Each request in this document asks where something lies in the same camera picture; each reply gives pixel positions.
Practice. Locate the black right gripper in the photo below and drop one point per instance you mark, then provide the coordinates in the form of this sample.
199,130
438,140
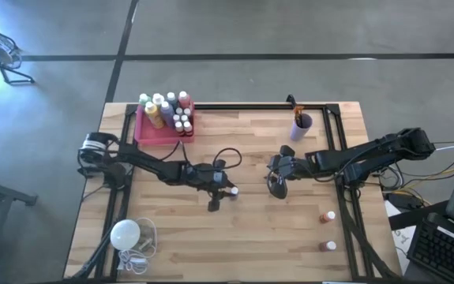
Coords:
290,167

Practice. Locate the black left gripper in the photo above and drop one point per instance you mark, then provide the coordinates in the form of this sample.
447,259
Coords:
207,176

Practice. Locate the small violet paint bottle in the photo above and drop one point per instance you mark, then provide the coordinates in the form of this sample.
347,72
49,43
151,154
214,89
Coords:
233,192

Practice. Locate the black brush with silver ferrule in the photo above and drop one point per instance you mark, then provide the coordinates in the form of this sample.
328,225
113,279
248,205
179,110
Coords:
299,121

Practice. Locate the short thin black brush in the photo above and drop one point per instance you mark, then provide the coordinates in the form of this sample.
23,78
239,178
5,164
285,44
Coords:
297,118

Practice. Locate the small rust paint bottle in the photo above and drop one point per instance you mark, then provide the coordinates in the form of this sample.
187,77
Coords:
327,216

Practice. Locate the small pink paint bottle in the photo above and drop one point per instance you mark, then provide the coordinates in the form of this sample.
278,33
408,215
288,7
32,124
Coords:
187,126

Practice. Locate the small ochre paint bottle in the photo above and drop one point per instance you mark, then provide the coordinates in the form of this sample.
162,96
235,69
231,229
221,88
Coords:
179,126

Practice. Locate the small mauve paint bottle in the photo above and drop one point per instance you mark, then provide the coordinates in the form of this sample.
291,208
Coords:
187,112

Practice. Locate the small orange-red paint bottle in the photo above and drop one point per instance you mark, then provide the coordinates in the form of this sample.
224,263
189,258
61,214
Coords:
176,118

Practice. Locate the small grey paint bottle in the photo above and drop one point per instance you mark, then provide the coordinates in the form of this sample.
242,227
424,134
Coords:
178,111

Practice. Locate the small red paint bottle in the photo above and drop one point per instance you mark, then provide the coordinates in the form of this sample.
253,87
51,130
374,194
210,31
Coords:
328,245

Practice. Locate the large purple paint bottle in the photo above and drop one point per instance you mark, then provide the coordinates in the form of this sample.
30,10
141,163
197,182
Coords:
167,114

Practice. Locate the large red paint bottle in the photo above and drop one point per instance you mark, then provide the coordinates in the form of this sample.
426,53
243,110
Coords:
184,99

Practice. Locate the large yellow paint bottle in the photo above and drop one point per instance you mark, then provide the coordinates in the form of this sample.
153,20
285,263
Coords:
153,114

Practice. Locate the large black paint bottle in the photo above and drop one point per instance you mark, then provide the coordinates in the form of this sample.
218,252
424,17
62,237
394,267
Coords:
171,98

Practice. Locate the large green paint bottle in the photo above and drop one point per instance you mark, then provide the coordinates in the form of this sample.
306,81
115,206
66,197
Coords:
144,98

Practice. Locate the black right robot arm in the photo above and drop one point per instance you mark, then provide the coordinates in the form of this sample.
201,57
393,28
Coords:
368,155

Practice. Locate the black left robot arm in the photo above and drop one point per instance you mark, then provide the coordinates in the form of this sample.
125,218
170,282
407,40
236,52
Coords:
147,161

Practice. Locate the lavender cup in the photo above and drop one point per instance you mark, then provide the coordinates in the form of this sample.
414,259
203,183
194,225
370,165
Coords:
299,128

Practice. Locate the pink plastic bin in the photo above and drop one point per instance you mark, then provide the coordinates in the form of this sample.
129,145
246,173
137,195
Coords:
151,136

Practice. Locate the white bulb table lamp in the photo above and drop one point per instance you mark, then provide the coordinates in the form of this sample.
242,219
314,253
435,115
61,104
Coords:
125,234

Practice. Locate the black power box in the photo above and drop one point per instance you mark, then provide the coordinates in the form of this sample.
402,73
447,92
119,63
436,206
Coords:
402,200

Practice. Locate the white paper sheet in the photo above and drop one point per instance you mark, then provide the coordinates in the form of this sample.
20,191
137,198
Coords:
402,236

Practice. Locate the black desk bar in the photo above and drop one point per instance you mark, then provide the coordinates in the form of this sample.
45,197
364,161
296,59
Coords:
416,217

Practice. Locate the black keyboard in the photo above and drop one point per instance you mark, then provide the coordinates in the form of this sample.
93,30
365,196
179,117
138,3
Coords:
443,252

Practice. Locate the black side stand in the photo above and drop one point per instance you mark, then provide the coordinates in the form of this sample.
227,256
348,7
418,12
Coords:
5,192

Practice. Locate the small black frame bracket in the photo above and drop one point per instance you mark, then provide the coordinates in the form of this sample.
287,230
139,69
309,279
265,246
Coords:
290,99

